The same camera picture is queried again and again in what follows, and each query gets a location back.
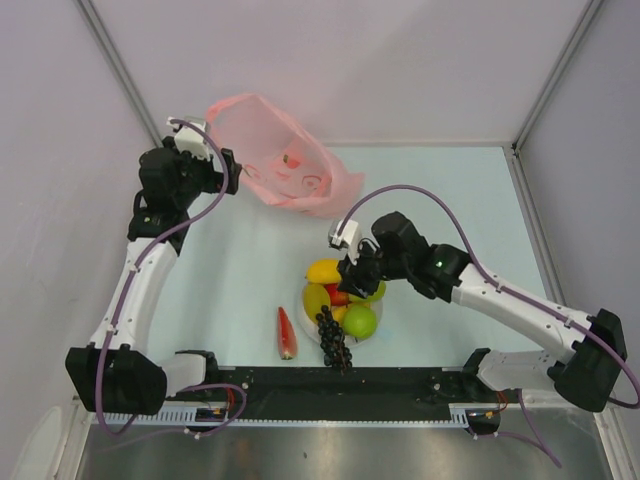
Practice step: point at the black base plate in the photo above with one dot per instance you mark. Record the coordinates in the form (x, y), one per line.
(377, 394)

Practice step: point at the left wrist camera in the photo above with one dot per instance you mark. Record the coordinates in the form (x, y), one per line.
(188, 140)

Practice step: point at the aluminium frame rail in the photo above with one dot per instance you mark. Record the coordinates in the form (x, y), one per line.
(108, 48)

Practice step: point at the yellow fake mango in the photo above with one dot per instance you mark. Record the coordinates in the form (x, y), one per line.
(339, 312)
(324, 271)

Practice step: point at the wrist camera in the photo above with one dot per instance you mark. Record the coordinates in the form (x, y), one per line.
(346, 235)
(188, 140)

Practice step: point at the red fake mango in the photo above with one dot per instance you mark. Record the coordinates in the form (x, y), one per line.
(337, 298)

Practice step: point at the white paper plate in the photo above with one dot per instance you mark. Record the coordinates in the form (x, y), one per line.
(310, 327)

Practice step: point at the white cable duct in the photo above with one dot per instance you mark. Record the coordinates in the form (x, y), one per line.
(197, 415)

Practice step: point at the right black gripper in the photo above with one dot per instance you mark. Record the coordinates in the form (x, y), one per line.
(353, 279)

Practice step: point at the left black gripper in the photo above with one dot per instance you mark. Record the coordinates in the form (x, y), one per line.
(215, 180)

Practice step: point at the pink plastic bag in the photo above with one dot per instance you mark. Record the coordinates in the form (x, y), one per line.
(282, 163)

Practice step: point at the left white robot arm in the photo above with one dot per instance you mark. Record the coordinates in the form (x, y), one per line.
(113, 373)

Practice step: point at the yellow green starfruit toy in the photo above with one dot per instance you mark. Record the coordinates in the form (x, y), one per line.
(315, 297)

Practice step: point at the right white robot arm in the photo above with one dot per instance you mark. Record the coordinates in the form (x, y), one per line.
(579, 355)

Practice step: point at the red watermelon slice toy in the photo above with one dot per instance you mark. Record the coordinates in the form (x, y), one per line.
(286, 338)

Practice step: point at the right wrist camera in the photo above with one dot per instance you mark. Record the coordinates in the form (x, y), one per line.
(346, 235)

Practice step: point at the black fake grapes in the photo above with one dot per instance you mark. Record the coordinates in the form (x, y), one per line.
(336, 355)

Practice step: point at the green fake fruit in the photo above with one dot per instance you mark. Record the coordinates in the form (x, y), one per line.
(376, 296)
(360, 321)

